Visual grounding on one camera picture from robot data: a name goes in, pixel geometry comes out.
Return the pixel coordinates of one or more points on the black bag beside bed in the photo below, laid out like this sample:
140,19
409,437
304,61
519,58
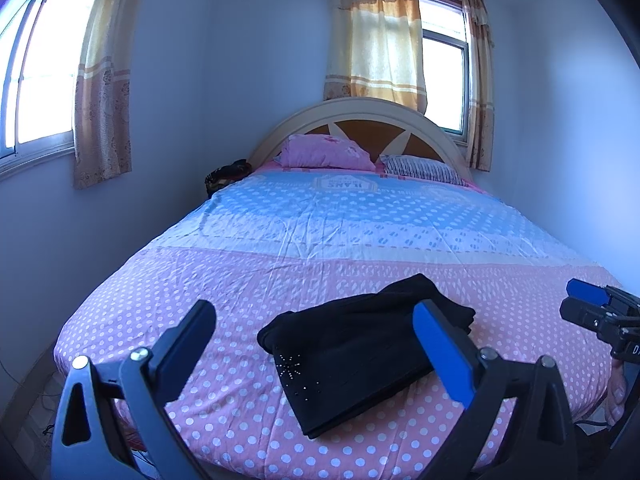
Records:
226,175

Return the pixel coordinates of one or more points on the pink pillow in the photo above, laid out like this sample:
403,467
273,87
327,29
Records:
315,150

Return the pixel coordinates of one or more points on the cream and wood headboard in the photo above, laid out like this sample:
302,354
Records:
379,127

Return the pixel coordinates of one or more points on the window behind headboard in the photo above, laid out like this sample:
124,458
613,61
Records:
446,65

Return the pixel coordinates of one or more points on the orange curtain at left window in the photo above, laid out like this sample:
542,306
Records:
101,122

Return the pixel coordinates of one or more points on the pink and blue polka-dot bedspread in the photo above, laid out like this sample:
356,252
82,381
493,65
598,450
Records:
287,240

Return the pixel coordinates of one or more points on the orange curtain right of headboard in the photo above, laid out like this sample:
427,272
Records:
480,117

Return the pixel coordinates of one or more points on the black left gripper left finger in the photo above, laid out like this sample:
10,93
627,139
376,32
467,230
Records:
88,442

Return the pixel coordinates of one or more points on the person's right hand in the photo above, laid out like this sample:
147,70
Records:
614,403

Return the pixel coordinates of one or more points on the black pants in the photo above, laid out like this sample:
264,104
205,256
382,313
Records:
337,360

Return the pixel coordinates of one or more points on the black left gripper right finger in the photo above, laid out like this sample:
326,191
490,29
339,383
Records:
539,442

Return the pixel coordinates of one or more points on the yellow curtain above headboard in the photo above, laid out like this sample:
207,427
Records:
376,52

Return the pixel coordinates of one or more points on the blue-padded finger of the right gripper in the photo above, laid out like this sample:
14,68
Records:
590,294

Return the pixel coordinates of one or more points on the left wall window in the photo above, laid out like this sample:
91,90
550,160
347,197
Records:
40,52

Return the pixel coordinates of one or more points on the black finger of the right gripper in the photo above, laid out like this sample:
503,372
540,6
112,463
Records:
598,320

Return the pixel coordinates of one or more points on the striped pillow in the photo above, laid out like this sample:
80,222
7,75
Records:
420,168

